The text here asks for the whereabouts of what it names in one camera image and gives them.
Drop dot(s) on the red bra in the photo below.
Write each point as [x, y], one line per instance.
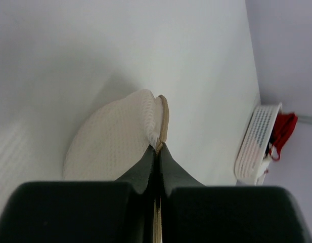
[283, 128]

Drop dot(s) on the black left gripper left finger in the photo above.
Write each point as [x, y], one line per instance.
[84, 211]

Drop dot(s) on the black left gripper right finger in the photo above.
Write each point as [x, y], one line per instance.
[193, 212]

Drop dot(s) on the cream mesh laundry bag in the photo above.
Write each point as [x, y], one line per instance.
[115, 137]

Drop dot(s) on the white plastic basket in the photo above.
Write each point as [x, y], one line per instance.
[255, 142]

